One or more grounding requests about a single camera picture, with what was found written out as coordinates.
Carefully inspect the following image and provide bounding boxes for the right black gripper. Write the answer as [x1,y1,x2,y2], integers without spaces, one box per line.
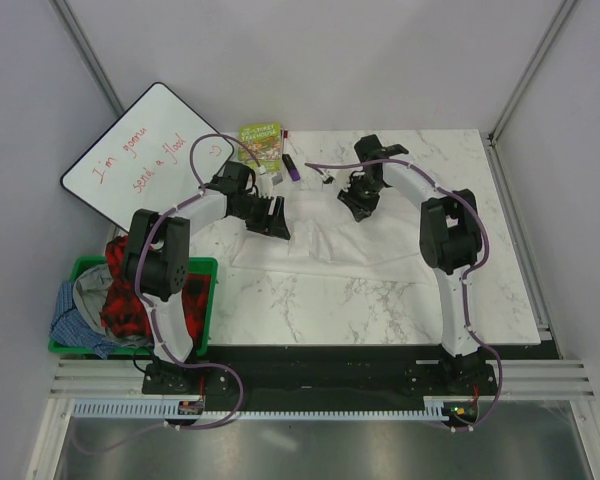
[338,175,386,222]

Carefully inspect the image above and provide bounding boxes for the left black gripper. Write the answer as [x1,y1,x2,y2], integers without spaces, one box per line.
[232,193,290,241]

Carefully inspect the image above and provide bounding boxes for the white long sleeve shirt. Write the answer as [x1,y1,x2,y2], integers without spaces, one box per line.
[232,186,435,287]

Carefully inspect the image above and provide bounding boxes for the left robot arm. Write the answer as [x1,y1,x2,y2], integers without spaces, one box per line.
[122,161,291,395]

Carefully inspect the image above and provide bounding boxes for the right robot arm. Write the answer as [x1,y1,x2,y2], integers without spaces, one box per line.
[338,135,497,394]

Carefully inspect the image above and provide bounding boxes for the purple marker pen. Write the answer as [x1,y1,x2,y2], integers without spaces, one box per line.
[282,154,301,182]

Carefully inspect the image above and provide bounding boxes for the green paperback book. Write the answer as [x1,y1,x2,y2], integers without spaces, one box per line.
[238,122,283,174]

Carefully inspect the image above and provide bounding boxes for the green plastic bin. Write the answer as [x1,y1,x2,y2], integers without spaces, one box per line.
[48,256,218,359]

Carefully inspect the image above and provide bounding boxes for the white whiteboard with red writing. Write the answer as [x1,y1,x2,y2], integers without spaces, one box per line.
[61,82,234,231]

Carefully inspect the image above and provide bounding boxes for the red black plaid shirt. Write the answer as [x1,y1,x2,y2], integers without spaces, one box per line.
[100,236,212,348]

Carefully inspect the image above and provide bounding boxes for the grey shirt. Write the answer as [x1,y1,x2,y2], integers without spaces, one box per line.
[73,263,148,358]

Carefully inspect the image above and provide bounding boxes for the blue checked shirt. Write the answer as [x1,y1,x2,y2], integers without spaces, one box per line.
[48,281,120,359]

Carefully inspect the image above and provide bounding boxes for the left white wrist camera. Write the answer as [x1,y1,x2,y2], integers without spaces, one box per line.
[256,165,283,197]

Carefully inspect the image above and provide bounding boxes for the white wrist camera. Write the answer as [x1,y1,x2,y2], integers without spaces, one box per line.
[318,168,349,191]
[256,165,283,197]

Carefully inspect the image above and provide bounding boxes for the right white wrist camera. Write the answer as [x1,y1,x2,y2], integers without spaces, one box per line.
[318,168,349,191]

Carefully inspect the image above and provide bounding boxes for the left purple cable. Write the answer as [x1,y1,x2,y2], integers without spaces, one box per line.
[132,134,266,369]

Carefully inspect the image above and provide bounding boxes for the purple cable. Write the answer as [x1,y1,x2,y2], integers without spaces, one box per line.
[132,134,266,369]
[304,158,504,401]

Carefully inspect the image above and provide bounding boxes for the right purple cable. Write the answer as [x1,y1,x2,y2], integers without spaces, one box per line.
[304,158,504,401]

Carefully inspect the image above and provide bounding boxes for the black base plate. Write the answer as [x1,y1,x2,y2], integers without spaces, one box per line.
[142,344,499,414]

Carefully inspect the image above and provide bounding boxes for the white slotted cable duct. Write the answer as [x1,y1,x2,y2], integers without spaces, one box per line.
[71,398,464,421]

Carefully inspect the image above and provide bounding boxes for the aluminium rail frame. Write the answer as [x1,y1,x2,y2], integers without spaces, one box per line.
[50,359,144,399]

